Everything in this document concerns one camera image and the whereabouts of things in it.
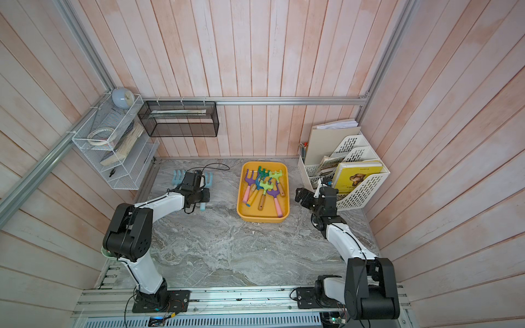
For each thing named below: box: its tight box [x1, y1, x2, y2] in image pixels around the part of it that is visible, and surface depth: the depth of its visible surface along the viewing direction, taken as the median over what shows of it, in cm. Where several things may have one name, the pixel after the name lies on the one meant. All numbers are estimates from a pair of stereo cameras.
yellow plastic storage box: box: [236, 161, 290, 224], surface depth 101 cm
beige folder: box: [304, 118, 362, 166], surface depth 95 cm
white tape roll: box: [87, 127, 116, 146], surface depth 76 cm
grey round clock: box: [111, 87, 135, 110], surface depth 83 cm
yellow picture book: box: [332, 161, 384, 195], surface depth 84 cm
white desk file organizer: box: [298, 131, 391, 212], surface depth 90 cm
